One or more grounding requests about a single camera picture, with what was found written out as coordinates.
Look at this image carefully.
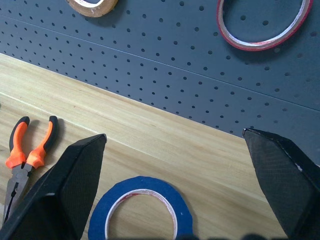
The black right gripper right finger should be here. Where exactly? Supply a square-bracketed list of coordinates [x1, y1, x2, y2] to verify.
[242, 127, 320, 240]

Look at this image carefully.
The blue tape roll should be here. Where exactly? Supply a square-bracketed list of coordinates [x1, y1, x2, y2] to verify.
[87, 175, 195, 240]

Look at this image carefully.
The white perforated pegboard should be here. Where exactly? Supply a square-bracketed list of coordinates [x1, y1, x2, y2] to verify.
[0, 0, 320, 167]

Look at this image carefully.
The brown tape roll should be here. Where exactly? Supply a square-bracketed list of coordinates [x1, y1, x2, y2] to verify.
[65, 0, 119, 18]

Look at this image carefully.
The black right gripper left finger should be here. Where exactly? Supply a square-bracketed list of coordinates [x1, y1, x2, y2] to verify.
[0, 133, 108, 240]

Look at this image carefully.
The red tape roll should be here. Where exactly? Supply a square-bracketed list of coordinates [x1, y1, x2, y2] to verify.
[216, 0, 314, 52]

